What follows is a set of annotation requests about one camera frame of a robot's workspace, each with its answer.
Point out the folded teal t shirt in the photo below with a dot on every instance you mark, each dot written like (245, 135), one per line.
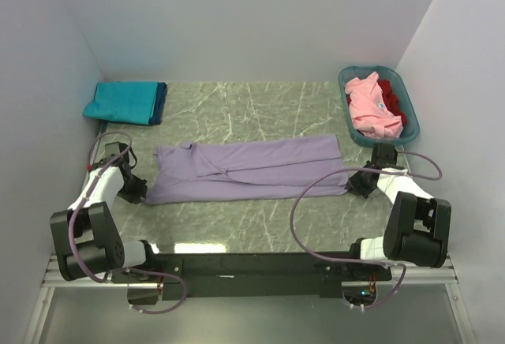
(126, 102)

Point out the teal plastic basket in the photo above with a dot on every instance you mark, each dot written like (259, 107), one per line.
(411, 129)

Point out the black base beam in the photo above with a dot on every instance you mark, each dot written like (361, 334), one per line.
(264, 274)

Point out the pink t shirt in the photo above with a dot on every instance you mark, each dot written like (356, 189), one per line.
(368, 113)

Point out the purple t shirt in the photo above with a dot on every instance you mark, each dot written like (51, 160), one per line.
(261, 170)

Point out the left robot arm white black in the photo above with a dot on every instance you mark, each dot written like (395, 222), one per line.
(85, 233)

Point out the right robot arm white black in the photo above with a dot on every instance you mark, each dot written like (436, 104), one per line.
(418, 227)

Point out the red t shirt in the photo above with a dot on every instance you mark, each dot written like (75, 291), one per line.
(391, 101)

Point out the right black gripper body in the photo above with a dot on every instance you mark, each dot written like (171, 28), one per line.
(360, 184)

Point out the folded dark blue t shirt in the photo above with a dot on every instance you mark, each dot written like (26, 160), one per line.
(160, 98)

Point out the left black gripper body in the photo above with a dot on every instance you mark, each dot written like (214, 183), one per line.
(133, 188)

